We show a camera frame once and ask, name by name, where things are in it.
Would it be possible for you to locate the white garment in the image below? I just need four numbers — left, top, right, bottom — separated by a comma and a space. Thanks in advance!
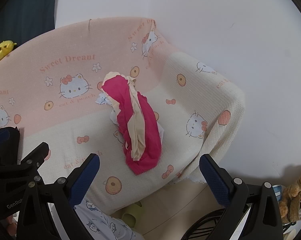
95, 92, 165, 142

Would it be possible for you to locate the person's printed pajama leg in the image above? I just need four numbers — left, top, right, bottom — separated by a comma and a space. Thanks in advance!
75, 197, 141, 240

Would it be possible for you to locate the black wire rack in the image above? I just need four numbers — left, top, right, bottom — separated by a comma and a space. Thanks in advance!
182, 206, 243, 240

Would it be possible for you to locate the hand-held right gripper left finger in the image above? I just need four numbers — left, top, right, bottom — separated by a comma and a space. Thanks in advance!
17, 153, 101, 240

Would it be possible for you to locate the dark blue cloth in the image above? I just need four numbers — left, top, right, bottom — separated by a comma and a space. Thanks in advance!
0, 0, 63, 53

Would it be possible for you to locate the brown plush toy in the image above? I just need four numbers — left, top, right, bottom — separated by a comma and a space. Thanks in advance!
279, 165, 301, 223

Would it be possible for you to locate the cream and pink shirt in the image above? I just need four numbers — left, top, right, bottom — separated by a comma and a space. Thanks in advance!
101, 71, 163, 176

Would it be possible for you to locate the yellow plush toy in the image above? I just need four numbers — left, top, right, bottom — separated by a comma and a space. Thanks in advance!
0, 40, 18, 62

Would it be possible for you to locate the green slipper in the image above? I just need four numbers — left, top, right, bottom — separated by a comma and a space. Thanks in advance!
122, 202, 144, 228

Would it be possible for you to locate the cat print blanket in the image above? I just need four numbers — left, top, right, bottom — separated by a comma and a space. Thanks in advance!
0, 17, 246, 215

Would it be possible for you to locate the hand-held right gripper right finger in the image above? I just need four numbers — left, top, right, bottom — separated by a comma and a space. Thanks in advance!
199, 154, 284, 240

